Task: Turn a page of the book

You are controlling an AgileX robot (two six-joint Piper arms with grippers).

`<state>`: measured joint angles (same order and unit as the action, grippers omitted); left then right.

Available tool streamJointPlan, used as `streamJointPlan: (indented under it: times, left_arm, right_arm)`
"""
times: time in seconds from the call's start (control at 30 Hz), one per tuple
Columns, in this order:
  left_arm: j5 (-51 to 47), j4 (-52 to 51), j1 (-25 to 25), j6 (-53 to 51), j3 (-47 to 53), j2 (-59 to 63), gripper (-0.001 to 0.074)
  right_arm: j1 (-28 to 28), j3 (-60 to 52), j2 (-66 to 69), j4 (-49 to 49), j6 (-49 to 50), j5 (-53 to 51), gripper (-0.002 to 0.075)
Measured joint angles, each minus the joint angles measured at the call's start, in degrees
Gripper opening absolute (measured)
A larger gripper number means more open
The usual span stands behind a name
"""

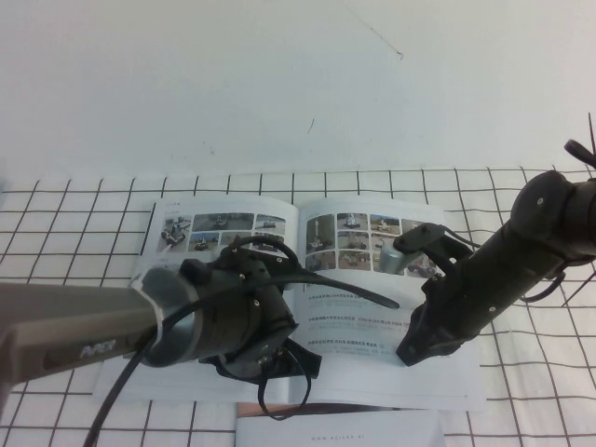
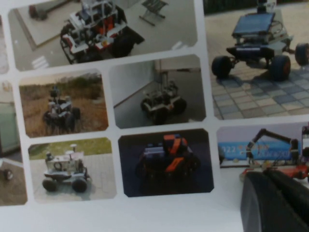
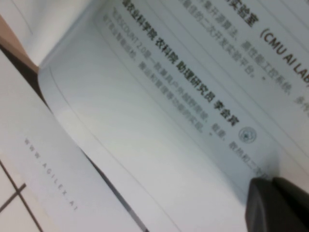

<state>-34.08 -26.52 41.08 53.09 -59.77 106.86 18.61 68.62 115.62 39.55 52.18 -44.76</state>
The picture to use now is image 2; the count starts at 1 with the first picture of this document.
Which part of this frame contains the photo brochure book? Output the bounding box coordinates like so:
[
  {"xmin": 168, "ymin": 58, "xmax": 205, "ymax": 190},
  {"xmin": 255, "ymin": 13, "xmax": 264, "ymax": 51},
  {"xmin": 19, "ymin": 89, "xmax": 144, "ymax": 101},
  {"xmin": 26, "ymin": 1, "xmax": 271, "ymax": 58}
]
[{"xmin": 0, "ymin": 0, "xmax": 309, "ymax": 232}]

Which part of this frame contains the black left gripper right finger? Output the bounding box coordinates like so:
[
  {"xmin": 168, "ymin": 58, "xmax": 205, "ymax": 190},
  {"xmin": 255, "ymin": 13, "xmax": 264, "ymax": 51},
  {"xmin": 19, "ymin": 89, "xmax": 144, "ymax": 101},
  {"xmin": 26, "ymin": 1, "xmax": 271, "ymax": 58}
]
[{"xmin": 265, "ymin": 169, "xmax": 309, "ymax": 232}]

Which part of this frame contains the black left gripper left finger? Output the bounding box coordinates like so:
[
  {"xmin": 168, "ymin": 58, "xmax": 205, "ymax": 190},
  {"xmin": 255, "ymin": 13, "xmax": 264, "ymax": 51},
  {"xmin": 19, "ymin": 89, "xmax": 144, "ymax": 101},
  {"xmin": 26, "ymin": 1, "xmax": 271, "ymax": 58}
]
[{"xmin": 240, "ymin": 171, "xmax": 302, "ymax": 232}]

